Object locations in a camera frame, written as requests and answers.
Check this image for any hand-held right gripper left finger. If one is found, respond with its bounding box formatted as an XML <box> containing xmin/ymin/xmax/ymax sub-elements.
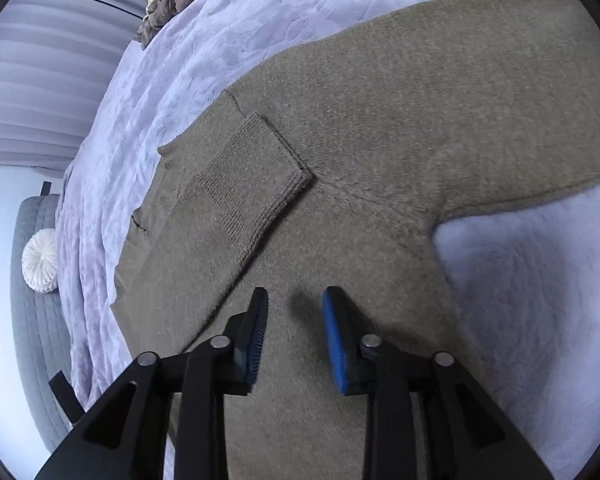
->
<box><xmin>35</xmin><ymin>286</ymin><xmax>270</xmax><ymax>480</ymax></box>

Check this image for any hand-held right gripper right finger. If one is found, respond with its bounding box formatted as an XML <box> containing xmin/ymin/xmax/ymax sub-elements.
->
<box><xmin>321</xmin><ymin>286</ymin><xmax>556</xmax><ymax>480</ymax></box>

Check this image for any olive brown knit sweater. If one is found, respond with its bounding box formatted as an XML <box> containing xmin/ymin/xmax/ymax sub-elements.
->
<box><xmin>110</xmin><ymin>0</ymin><xmax>600</xmax><ymax>480</ymax></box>

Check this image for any grey quilted headboard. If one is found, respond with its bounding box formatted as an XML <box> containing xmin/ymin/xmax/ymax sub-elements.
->
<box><xmin>11</xmin><ymin>194</ymin><xmax>87</xmax><ymax>453</ymax></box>

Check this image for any white round ruffled pillow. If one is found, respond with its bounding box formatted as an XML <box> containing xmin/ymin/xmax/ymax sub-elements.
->
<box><xmin>21</xmin><ymin>228</ymin><xmax>60</xmax><ymax>294</ymax></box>

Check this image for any lavender textured blanket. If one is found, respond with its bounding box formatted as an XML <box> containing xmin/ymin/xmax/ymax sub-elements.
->
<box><xmin>55</xmin><ymin>0</ymin><xmax>600</xmax><ymax>480</ymax></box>

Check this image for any grey pleated curtain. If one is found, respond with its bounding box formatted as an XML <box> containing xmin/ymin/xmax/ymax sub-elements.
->
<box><xmin>0</xmin><ymin>0</ymin><xmax>167</xmax><ymax>177</ymax></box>

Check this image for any brown fuzzy cloth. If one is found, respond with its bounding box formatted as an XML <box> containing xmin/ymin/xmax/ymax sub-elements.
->
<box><xmin>137</xmin><ymin>0</ymin><xmax>212</xmax><ymax>51</ymax></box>

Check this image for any black strap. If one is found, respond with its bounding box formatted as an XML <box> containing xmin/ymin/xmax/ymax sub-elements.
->
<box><xmin>48</xmin><ymin>371</ymin><xmax>86</xmax><ymax>424</ymax></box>

